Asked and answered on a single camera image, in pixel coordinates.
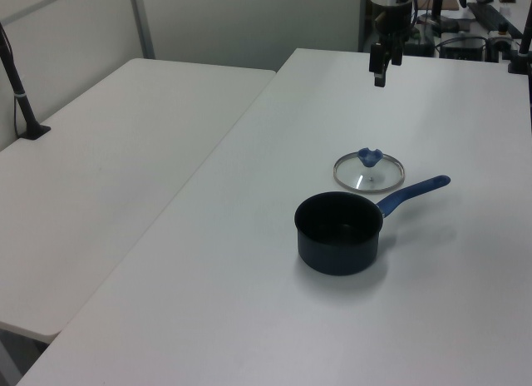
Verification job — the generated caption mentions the grey metal partition post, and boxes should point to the grey metal partition post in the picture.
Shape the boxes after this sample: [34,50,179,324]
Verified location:
[127,0,156,59]

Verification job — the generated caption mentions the black keyboard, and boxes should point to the black keyboard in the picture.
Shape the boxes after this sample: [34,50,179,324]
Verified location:
[466,2,525,36]

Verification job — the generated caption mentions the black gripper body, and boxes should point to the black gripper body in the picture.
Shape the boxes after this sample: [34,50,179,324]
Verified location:
[372,2,417,51]

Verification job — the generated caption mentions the glass lid with blue knob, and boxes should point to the glass lid with blue knob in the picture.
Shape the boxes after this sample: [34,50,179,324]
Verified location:
[332,147,406,195]

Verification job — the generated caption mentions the black electronics box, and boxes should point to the black electronics box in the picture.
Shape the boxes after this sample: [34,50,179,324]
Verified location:
[439,35,488,61]

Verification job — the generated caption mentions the black monitor stand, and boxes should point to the black monitor stand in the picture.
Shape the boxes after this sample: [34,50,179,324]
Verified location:
[418,0,463,34]

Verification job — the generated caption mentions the black camera stand pole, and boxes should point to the black camera stand pole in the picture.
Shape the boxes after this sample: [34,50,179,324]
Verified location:
[0,22,52,141]

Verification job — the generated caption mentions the black clamped camera stand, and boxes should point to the black clamped camera stand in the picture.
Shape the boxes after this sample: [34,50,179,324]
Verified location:
[506,0,532,76]

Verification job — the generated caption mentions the dark saucepan with blue handle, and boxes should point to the dark saucepan with blue handle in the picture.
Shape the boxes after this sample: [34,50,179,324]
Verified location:
[293,174,452,277]

